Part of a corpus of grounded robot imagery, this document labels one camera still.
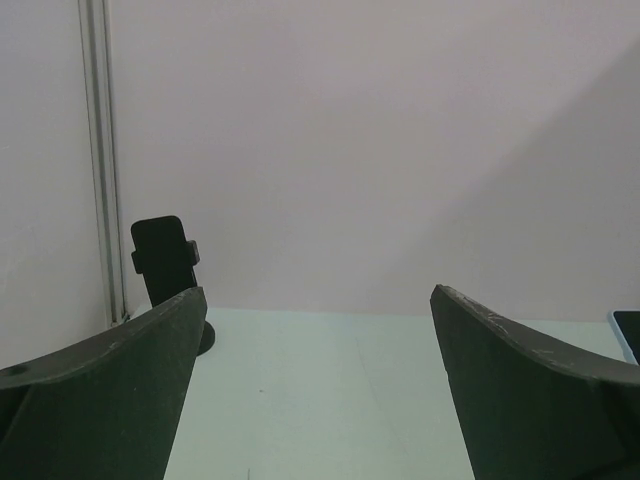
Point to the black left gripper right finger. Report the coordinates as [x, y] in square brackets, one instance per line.
[531, 406]

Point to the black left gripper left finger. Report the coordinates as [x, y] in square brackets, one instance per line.
[107, 407]

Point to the black phone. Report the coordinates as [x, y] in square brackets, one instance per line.
[163, 257]

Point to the aluminium corner post left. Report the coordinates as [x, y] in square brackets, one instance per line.
[95, 42]

